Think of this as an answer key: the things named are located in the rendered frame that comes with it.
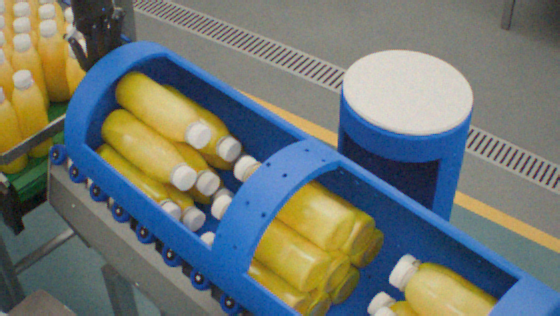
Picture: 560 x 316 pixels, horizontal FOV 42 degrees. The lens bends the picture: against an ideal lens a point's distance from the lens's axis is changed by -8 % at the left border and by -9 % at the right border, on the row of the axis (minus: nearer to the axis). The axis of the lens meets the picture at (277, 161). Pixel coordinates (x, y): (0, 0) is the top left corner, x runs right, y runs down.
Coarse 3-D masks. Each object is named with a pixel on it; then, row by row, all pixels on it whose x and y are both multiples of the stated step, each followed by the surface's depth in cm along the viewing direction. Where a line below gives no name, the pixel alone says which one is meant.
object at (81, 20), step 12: (72, 0) 126; (84, 0) 125; (96, 0) 125; (108, 0) 128; (72, 12) 128; (84, 12) 126; (96, 12) 127; (108, 12) 132; (72, 24) 129; (84, 24) 129; (96, 24) 131; (108, 24) 134
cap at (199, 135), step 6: (198, 126) 129; (204, 126) 129; (192, 132) 129; (198, 132) 128; (204, 132) 129; (210, 132) 130; (192, 138) 129; (198, 138) 129; (204, 138) 130; (192, 144) 129; (198, 144) 130; (204, 144) 131
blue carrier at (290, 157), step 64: (128, 64) 132; (192, 64) 138; (64, 128) 136; (256, 128) 142; (128, 192) 127; (256, 192) 112; (384, 192) 113; (192, 256) 121; (384, 256) 129; (448, 256) 120
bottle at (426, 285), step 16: (416, 272) 107; (432, 272) 105; (400, 288) 107; (416, 288) 104; (432, 288) 103; (448, 288) 102; (464, 288) 103; (416, 304) 104; (432, 304) 102; (448, 304) 101; (464, 304) 100; (480, 304) 100
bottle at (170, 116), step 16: (128, 80) 136; (144, 80) 136; (128, 96) 135; (144, 96) 133; (160, 96) 132; (176, 96) 133; (144, 112) 133; (160, 112) 131; (176, 112) 130; (192, 112) 131; (160, 128) 131; (176, 128) 130
